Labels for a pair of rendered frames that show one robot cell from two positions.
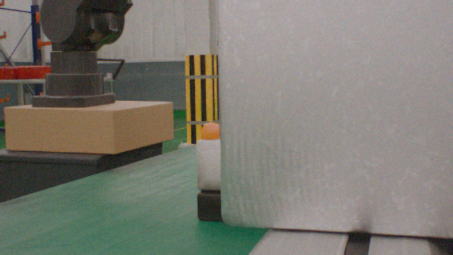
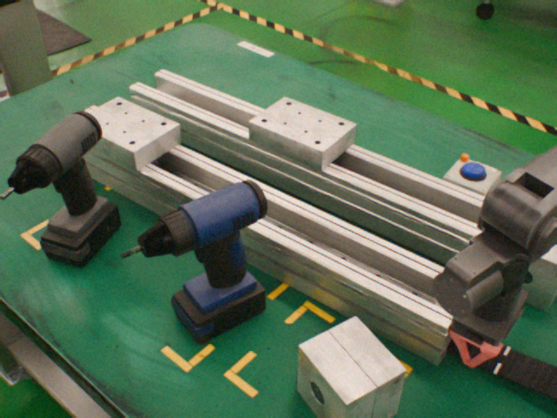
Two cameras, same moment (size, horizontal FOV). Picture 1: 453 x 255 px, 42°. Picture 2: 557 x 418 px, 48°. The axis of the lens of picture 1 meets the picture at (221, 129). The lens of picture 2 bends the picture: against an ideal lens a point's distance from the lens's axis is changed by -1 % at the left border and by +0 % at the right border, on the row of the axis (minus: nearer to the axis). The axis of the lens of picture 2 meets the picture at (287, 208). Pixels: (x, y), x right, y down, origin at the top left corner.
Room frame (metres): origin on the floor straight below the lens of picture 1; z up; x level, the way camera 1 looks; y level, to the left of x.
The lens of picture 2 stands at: (0.44, -0.99, 1.50)
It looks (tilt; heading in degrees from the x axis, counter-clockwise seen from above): 40 degrees down; 109
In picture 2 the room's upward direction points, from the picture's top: 1 degrees clockwise
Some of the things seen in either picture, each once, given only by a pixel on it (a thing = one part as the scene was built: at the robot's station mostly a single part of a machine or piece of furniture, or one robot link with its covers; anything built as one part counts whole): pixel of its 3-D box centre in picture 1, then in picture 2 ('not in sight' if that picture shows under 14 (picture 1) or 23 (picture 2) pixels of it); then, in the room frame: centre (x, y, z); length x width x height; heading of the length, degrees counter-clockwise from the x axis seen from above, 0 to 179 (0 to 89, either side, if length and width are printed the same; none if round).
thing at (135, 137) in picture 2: not in sight; (128, 138); (-0.15, -0.19, 0.87); 0.16 x 0.11 x 0.07; 163
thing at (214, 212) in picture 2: not in sight; (197, 269); (0.13, -0.46, 0.89); 0.20 x 0.08 x 0.22; 56
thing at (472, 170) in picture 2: not in sight; (473, 171); (0.45, -0.03, 0.84); 0.04 x 0.04 x 0.02
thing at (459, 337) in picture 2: not in sight; (479, 336); (0.51, -0.39, 0.83); 0.07 x 0.07 x 0.09; 73
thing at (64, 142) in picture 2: not in sight; (60, 200); (-0.14, -0.40, 0.89); 0.20 x 0.08 x 0.22; 88
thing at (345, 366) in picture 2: not in sight; (356, 376); (0.37, -0.51, 0.83); 0.11 x 0.10 x 0.10; 52
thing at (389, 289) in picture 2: not in sight; (236, 212); (0.09, -0.26, 0.82); 0.80 x 0.10 x 0.09; 163
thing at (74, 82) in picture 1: (75, 78); not in sight; (0.91, 0.22, 0.88); 0.12 x 0.09 x 0.08; 166
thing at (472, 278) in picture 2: not in sight; (491, 257); (0.49, -0.41, 1.00); 0.12 x 0.09 x 0.12; 56
